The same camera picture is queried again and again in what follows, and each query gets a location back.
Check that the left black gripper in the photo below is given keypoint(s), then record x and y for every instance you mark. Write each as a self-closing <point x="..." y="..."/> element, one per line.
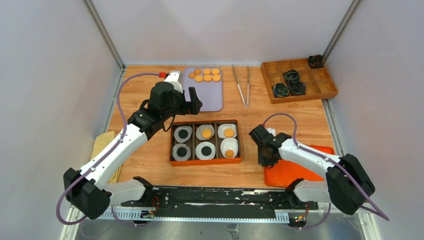
<point x="191" y="107"/>

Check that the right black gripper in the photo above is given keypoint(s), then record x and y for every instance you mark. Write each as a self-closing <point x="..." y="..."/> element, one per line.
<point x="264" y="162"/>

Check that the orange box lid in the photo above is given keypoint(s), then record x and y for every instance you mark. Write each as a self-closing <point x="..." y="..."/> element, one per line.
<point x="291" y="172"/>

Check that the black sandwich cookie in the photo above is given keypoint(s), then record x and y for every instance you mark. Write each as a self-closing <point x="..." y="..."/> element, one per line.
<point x="181" y="152"/>
<point x="183" y="133"/>
<point x="206" y="151"/>

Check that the round yellow biscuit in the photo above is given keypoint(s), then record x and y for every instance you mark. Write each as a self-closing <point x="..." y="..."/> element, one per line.
<point x="228" y="133"/>
<point x="206" y="133"/>
<point x="199" y="78"/>
<point x="215" y="71"/>
<point x="207" y="78"/>
<point x="216" y="78"/>
<point x="206" y="71"/>

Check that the swirl yellow cookie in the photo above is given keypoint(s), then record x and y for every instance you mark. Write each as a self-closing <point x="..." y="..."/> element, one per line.
<point x="192" y="75"/>
<point x="197" y="71"/>
<point x="229" y="154"/>

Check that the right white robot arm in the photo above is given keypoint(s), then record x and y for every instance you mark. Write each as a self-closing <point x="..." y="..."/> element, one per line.
<point x="345" y="184"/>

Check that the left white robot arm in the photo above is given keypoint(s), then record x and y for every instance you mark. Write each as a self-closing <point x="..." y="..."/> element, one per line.
<point x="88" y="188"/>

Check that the orange compartment box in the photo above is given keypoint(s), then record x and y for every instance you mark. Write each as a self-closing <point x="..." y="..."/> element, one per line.
<point x="193" y="142"/>

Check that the black rolled fabric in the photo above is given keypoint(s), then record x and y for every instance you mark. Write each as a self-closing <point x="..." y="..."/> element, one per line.
<point x="296" y="88"/>
<point x="280" y="90"/>
<point x="316" y="61"/>
<point x="291" y="76"/>

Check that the wooden divided organizer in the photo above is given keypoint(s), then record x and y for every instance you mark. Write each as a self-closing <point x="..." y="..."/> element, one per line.
<point x="319" y="82"/>

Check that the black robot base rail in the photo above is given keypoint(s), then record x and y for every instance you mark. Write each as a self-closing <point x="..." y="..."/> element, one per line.
<point x="218" y="202"/>

